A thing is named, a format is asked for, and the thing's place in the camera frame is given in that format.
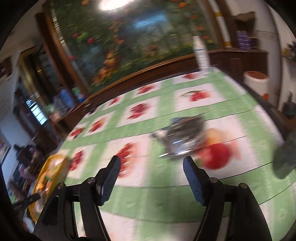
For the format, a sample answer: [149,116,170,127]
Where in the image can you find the yellow cardboard box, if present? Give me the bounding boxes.
[28,154,71,224]

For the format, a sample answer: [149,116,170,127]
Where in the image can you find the silver foil snack bag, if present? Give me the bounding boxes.
[151,114,206,159]

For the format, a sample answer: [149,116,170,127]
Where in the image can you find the green patterned tablecloth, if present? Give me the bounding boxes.
[59,69,295,240]

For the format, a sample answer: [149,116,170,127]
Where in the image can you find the blue water jug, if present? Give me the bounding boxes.
[59,87,75,109]

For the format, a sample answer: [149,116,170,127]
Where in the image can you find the white bin orange lid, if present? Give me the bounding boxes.
[244,71,269,99]

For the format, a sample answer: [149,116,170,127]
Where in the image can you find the white spray bottle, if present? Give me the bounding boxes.
[193,36,210,75]

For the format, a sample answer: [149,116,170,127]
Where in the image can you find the wooden framed floral screen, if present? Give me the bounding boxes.
[35,1,231,95]

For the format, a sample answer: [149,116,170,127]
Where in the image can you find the purple bottles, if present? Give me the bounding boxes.
[237,31,250,50]

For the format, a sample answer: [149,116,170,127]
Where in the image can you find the framed wall picture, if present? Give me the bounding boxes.
[0,133,11,166]

